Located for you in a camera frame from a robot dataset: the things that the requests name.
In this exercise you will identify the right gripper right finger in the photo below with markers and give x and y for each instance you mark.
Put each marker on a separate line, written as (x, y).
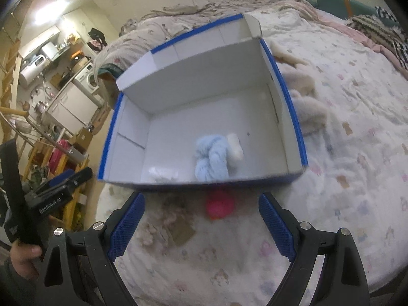
(342, 280)

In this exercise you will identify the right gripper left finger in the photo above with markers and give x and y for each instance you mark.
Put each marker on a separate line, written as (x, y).
(78, 268)

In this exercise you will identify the pink soft toy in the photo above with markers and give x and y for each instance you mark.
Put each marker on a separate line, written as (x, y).
(219, 204)

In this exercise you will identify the white fluffy soft item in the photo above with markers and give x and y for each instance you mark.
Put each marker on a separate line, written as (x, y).
(235, 152)

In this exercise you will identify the person's left hand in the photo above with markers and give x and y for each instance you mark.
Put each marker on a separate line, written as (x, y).
(22, 256)

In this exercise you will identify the cardboard box on floor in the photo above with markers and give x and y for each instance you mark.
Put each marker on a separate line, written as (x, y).
(81, 140)

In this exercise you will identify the brown plush toy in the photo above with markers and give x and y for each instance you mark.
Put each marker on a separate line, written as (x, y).
(167, 220)

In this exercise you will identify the white kitchen cabinet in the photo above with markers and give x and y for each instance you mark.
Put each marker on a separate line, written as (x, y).
(72, 109)

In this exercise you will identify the patterned white bed quilt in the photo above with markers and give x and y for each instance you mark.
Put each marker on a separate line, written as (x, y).
(356, 177)

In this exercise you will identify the white washing machine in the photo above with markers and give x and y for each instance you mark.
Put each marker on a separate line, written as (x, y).
(86, 78)

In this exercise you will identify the light blue fluffy scrunchie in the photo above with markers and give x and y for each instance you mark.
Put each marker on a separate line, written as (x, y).
(211, 154)

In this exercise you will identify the cream fluffy cloth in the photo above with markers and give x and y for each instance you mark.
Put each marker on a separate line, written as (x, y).
(301, 80)

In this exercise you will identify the white box with blue edges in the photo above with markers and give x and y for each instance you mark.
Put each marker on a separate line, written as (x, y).
(218, 79)

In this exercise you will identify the black white striped cloth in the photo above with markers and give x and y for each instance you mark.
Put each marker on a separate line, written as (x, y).
(383, 29)

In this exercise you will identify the teal cushion with orange stripe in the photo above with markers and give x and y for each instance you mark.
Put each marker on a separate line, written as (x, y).
(345, 9)

